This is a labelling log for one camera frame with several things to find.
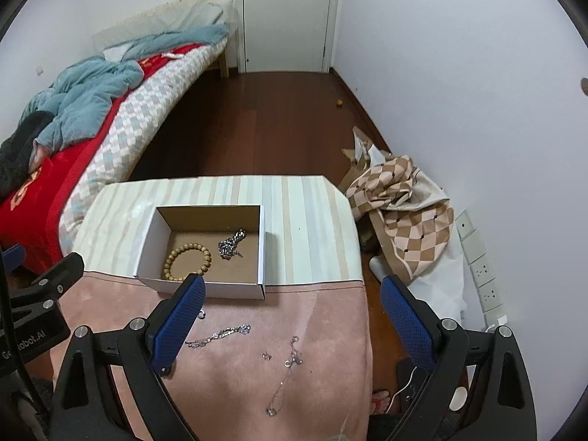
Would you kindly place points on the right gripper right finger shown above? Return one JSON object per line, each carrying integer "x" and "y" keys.
{"x": 427, "y": 339}

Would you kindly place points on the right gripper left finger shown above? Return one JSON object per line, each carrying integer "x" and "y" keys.
{"x": 170, "y": 323}

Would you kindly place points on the white plastic bag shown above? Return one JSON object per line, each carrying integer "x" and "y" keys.
{"x": 442, "y": 285}

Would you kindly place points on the white power strip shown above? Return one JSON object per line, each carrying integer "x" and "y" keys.
{"x": 484, "y": 308}

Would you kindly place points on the white cardboard box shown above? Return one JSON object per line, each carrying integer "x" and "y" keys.
{"x": 225, "y": 244}

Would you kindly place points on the red bed blanket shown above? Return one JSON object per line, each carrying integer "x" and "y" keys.
{"x": 30, "y": 214}

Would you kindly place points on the checkered brown cloth pile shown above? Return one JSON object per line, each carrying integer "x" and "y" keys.
{"x": 411, "y": 215}

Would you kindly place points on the pink suede table cloth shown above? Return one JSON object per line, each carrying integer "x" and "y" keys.
{"x": 317, "y": 384}

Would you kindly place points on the striped table cloth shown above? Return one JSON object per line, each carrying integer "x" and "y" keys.
{"x": 299, "y": 229}

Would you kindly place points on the black garment on bed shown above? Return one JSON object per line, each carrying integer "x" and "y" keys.
{"x": 16, "y": 151}

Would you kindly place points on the checkered mattress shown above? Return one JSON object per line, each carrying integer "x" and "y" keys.
{"x": 167, "y": 77}

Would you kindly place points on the blue quilt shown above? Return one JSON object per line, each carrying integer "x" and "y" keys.
{"x": 81, "y": 96}

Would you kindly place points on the white door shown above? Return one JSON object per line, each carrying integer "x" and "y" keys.
{"x": 285, "y": 35}

